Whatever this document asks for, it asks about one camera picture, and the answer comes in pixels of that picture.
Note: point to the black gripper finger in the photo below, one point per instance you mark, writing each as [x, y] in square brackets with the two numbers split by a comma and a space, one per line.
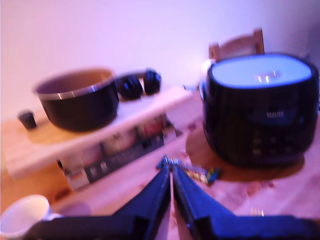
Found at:
[152, 200]
[192, 200]

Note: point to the dark rice cooker pot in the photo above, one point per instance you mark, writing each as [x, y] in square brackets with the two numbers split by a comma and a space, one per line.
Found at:
[80, 110]

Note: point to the pale wooden shelf board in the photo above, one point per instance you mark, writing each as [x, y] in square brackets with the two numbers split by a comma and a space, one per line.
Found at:
[140, 112]

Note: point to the black Philips rice cooker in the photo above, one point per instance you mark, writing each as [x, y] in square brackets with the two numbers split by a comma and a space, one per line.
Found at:
[255, 112]

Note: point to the dark wrapped snack bar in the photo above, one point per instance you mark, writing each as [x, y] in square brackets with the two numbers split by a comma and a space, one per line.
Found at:
[200, 175]

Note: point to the cardboard tray box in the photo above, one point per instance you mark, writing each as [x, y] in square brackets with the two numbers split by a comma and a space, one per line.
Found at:
[100, 167]

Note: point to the tin can with triangle logo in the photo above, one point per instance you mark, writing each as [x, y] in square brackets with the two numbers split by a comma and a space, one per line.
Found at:
[120, 141]

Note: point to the tin can with red label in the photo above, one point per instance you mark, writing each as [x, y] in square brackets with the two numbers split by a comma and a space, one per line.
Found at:
[153, 128]

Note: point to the black headphones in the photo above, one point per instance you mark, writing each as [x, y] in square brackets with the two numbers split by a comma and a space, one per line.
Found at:
[132, 86]

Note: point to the white mug with cartoon print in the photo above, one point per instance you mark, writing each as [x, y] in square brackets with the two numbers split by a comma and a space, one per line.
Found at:
[22, 217]

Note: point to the small black cup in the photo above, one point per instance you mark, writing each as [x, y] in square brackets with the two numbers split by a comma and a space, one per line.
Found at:
[27, 120]

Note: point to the wooden chair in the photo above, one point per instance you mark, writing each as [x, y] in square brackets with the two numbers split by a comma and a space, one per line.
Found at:
[237, 47]

